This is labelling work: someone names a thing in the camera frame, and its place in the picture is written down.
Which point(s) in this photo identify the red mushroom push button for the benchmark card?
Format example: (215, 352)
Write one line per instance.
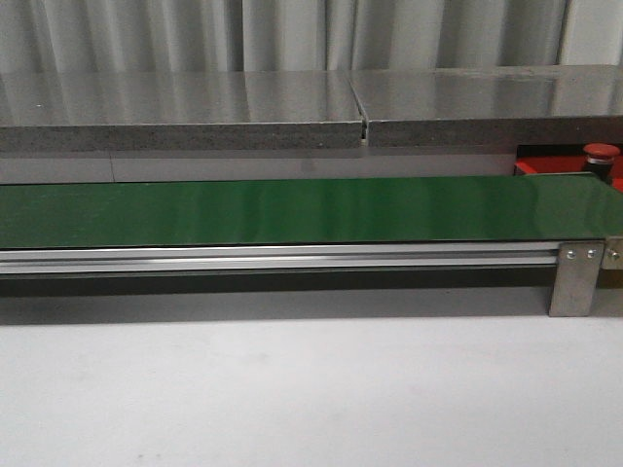
(600, 159)

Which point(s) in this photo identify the red plastic tray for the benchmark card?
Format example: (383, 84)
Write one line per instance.
(567, 164)

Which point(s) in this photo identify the green conveyor belt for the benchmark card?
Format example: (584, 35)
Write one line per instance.
(309, 211)

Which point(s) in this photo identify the grey stone countertop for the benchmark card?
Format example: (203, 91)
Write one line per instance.
(183, 126)

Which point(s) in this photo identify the white pleated curtain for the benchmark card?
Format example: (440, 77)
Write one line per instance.
(120, 36)

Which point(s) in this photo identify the steel conveyor support bracket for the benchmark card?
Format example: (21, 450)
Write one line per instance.
(578, 268)

